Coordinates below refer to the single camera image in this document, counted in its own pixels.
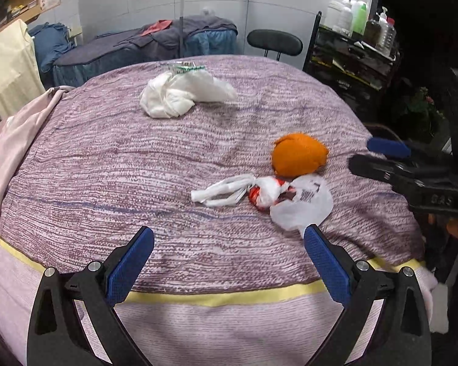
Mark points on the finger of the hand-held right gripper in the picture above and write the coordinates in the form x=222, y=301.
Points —
x=389, y=147
x=385, y=171

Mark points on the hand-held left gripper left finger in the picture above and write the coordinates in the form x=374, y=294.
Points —
x=131, y=267

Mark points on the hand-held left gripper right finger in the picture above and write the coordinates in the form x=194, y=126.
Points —
x=326, y=268

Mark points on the translucent printed plastic bag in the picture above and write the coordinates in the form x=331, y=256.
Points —
x=309, y=206

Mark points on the knotted white bag red contents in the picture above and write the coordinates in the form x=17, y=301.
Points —
x=269, y=190

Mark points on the potted plant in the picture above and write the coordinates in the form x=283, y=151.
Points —
x=423, y=103

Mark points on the black rolling cart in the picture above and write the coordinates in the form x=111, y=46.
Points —
x=347, y=68

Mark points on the clear bottle with red cap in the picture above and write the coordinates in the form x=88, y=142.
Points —
x=388, y=38

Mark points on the dark brown bottle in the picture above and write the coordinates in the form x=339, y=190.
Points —
x=372, y=32

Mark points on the small white pump bottle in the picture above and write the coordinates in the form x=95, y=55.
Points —
x=383, y=17

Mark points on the green pump bottle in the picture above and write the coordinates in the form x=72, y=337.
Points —
x=359, y=17

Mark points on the tall white pump bottle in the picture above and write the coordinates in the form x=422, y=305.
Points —
x=345, y=19

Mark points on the white plastic jar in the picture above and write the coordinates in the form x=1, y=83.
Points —
x=334, y=17

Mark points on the black chair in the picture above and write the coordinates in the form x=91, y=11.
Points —
x=274, y=42

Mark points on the pink sheet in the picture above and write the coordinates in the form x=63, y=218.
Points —
x=7, y=152

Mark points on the crumpled white sheet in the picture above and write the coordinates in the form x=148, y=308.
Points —
x=168, y=99

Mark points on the clear wrapper with green print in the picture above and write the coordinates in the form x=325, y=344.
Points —
x=185, y=69

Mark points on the grey covered massage bed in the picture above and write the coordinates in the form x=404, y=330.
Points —
x=118, y=51

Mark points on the cream yellow garment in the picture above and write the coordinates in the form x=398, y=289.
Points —
x=11, y=72

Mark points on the blue cloth heap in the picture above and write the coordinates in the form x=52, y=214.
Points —
x=49, y=45

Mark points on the red cloth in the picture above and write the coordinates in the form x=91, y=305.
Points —
x=156, y=28

